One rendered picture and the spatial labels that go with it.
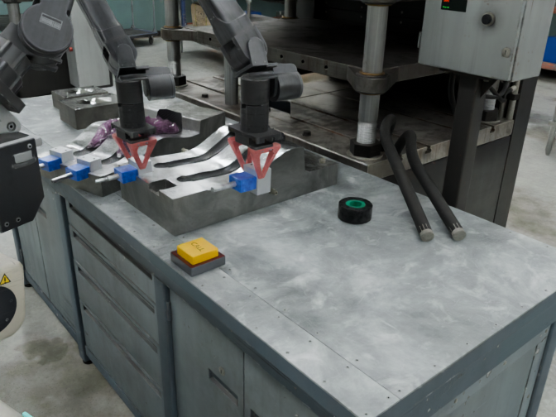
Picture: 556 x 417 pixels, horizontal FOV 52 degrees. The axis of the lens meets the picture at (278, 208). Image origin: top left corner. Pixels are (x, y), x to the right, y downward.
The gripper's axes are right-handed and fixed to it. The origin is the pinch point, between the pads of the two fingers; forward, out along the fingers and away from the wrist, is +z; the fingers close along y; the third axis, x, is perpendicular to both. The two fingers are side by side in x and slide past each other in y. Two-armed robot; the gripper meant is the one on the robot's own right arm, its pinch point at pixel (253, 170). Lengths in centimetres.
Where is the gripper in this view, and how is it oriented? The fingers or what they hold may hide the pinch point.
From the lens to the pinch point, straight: 119.9
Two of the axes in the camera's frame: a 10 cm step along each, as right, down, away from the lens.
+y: -6.4, -3.4, 6.9
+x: -7.7, 2.4, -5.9
